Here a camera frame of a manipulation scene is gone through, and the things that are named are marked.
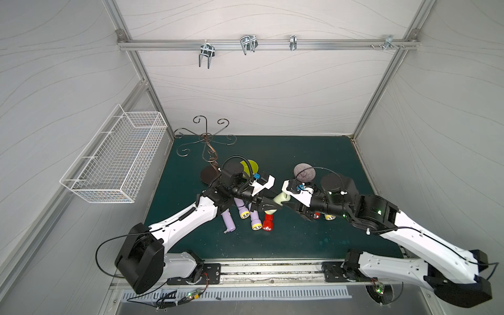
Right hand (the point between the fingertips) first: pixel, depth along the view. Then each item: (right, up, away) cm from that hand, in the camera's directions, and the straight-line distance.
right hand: (286, 192), depth 62 cm
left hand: (-1, -4, +2) cm, 5 cm away
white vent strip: (-43, -31, -4) cm, 54 cm away
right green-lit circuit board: (+37, -38, +10) cm, 54 cm away
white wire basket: (-62, +8, +7) cm, 62 cm away
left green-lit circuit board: (-32, -38, +7) cm, 50 cm away
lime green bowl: (-12, +6, +39) cm, 41 cm away
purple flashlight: (-22, -17, +22) cm, 36 cm away
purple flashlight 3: (-10, -17, +21) cm, 29 cm away
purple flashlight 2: (-16, -14, +24) cm, 31 cm away
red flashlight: (-5, -18, +22) cm, 29 cm away
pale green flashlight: (-2, -1, -2) cm, 3 cm away
